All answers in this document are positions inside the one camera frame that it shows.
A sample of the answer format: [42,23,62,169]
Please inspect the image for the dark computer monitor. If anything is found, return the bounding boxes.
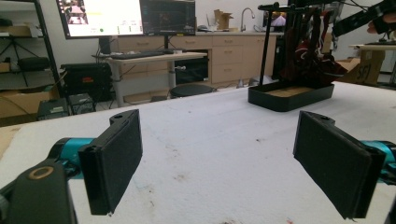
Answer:
[139,0,196,36]

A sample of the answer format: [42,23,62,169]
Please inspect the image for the light wooden desk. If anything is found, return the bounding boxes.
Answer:
[92,50,208,107]

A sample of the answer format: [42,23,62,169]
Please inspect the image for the black keyboard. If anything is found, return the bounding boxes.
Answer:
[110,49,176,61]

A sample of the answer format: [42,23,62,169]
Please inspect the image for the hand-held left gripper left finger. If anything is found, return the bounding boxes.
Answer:
[78,108,144,217]

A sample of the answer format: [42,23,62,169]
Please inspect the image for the grey power supply unit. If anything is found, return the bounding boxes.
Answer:
[68,92,96,116]
[36,97,70,121]

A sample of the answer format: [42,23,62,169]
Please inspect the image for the large black computer tower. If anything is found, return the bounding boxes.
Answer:
[60,62,114,98]

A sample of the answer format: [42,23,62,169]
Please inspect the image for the metal faucet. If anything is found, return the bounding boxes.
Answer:
[240,7,256,33]

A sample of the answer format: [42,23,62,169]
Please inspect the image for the small open cardboard box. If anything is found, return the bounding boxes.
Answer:
[213,8,234,32]

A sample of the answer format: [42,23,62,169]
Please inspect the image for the large flat cardboard box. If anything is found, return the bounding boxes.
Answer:
[0,87,61,120]

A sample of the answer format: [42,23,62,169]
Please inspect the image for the striped red bow tie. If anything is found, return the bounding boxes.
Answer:
[295,12,348,88]

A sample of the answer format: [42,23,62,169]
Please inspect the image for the white foam mat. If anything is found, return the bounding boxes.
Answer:
[0,81,396,224]

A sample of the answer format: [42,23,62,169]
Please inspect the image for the beige wooden cabinets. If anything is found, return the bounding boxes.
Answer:
[118,32,278,89]

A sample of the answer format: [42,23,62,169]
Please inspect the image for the black round stool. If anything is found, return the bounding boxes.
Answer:
[170,83,215,99]

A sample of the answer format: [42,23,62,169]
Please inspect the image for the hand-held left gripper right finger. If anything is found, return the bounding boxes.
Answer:
[292,110,387,220]

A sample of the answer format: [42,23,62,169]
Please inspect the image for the black rack with wooden tray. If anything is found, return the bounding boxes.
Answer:
[247,1,335,113]

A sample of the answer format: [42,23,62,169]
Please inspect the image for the black metal shelf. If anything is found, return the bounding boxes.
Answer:
[0,0,64,97]

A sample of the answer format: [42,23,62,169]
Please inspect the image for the marked cardboard box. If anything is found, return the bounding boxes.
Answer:
[337,49,387,87]

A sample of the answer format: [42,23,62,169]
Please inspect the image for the small lit screen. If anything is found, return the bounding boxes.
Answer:
[262,10,288,28]

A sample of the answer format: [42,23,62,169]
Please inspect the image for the bright computer monitor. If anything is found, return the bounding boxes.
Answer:
[55,0,145,40]

